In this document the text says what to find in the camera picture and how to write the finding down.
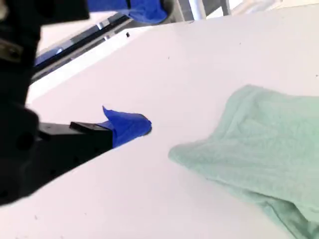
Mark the white post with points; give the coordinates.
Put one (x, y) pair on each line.
(197, 8)

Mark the dark grey metal rail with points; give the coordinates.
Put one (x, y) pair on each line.
(84, 33)

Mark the green t-shirt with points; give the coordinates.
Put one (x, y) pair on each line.
(249, 149)

